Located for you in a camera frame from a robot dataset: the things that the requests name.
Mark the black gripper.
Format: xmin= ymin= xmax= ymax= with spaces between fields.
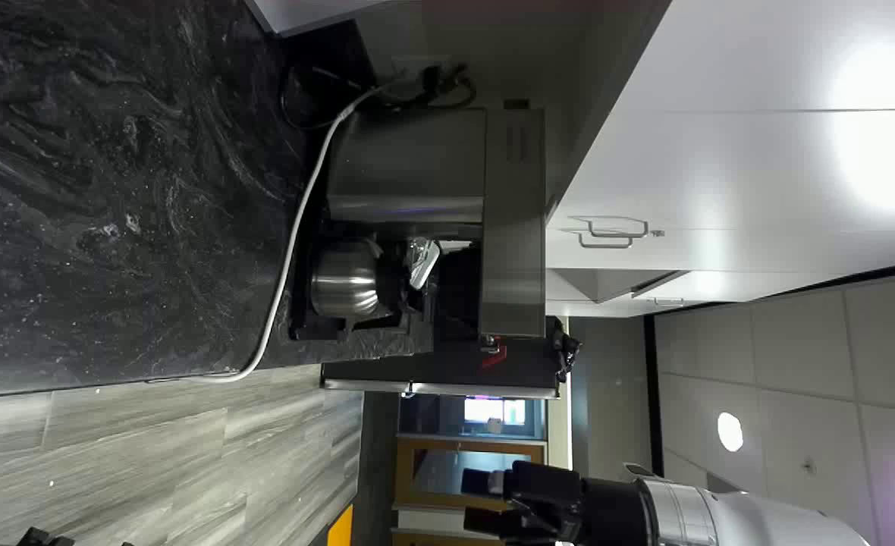
xmin=461 ymin=458 xmax=655 ymax=546

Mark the steel cabinet bar handle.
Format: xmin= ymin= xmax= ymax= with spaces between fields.
xmin=562 ymin=213 xmax=668 ymax=252

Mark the white cabinet door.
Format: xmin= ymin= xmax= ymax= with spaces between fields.
xmin=546 ymin=106 xmax=895 ymax=280
xmin=603 ymin=0 xmax=895 ymax=116

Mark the lit computer monitor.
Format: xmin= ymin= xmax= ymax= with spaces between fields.
xmin=461 ymin=394 xmax=535 ymax=430

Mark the tall black flat panel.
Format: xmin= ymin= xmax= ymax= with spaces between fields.
xmin=318 ymin=337 xmax=571 ymax=402

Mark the yellow object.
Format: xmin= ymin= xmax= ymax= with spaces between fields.
xmin=324 ymin=502 xmax=359 ymax=546

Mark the round ceiling lamp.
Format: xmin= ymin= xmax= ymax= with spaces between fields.
xmin=713 ymin=410 xmax=749 ymax=458

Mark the crumpled clear plastic wrap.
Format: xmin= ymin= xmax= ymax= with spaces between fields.
xmin=401 ymin=234 xmax=446 ymax=294

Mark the steel coffee carafe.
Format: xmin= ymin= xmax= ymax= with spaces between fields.
xmin=306 ymin=236 xmax=389 ymax=328

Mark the steel black coffee machine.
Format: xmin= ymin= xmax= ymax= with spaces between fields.
xmin=287 ymin=104 xmax=553 ymax=346

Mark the wooden furniture frame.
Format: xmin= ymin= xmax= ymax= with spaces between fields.
xmin=394 ymin=430 xmax=550 ymax=543

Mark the white power cable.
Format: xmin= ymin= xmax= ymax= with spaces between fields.
xmin=197 ymin=80 xmax=410 ymax=390

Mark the black power cable plug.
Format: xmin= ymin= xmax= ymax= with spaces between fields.
xmin=397 ymin=60 xmax=478 ymax=112

